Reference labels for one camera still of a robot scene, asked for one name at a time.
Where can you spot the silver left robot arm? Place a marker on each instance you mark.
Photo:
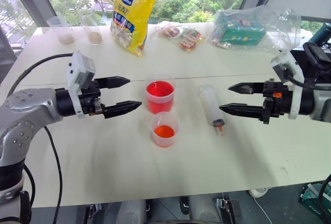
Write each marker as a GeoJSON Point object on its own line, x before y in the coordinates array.
{"type": "Point", "coordinates": [26, 110]}

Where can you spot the grey rounded shape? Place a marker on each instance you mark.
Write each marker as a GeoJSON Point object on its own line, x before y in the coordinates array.
{"type": "Point", "coordinates": [130, 212]}
{"type": "Point", "coordinates": [204, 208]}

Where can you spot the yellow snack bag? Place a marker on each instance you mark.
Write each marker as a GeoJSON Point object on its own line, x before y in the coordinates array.
{"type": "Point", "coordinates": [132, 9]}

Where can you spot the clear plastic bag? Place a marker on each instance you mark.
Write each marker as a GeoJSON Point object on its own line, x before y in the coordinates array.
{"type": "Point", "coordinates": [282, 27]}

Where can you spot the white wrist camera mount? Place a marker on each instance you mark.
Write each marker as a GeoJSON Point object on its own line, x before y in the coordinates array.
{"type": "Point", "coordinates": [284, 63]}
{"type": "Point", "coordinates": [77, 79]}

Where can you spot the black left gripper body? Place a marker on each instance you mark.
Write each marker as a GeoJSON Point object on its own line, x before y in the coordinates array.
{"type": "Point", "coordinates": [90, 99]}

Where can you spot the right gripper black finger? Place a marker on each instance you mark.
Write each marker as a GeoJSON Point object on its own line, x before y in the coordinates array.
{"type": "Point", "coordinates": [245, 88]}
{"type": "Point", "coordinates": [240, 109]}

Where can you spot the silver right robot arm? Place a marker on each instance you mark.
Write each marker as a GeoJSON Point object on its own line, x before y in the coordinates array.
{"type": "Point", "coordinates": [322, 105]}

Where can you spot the red snack packet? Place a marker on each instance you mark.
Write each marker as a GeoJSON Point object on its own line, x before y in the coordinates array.
{"type": "Point", "coordinates": [191, 39]}
{"type": "Point", "coordinates": [169, 31]}

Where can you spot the small cup orange liquid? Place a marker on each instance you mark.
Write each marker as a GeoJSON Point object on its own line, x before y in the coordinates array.
{"type": "Point", "coordinates": [164, 133]}

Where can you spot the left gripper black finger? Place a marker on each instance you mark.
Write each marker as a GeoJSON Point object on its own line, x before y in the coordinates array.
{"type": "Point", "coordinates": [113, 82]}
{"type": "Point", "coordinates": [121, 108]}

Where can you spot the teal power tool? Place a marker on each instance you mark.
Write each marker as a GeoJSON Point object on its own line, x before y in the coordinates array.
{"type": "Point", "coordinates": [323, 33]}

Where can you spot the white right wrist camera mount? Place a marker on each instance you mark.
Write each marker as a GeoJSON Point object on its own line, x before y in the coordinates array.
{"type": "Point", "coordinates": [284, 63]}

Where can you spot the cup of red liquid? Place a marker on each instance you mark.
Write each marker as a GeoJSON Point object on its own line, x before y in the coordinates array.
{"type": "Point", "coordinates": [160, 101]}

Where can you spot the clear plastic syringe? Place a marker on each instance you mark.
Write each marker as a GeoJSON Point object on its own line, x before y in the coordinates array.
{"type": "Point", "coordinates": [212, 105]}

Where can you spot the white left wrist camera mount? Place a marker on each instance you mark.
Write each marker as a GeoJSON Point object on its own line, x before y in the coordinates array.
{"type": "Point", "coordinates": [77, 79]}

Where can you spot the clear cup with grains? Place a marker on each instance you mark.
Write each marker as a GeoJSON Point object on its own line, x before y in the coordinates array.
{"type": "Point", "coordinates": [93, 32]}
{"type": "Point", "coordinates": [63, 33]}

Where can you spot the green cardboard box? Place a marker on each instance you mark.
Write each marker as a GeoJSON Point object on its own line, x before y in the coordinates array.
{"type": "Point", "coordinates": [243, 33]}

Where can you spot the white round floor object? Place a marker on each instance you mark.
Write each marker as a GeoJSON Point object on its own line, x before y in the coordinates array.
{"type": "Point", "coordinates": [258, 192]}

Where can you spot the green floor box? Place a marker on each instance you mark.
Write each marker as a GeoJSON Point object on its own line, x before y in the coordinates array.
{"type": "Point", "coordinates": [310, 198]}

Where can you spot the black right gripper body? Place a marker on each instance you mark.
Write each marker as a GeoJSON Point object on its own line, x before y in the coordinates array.
{"type": "Point", "coordinates": [278, 102]}

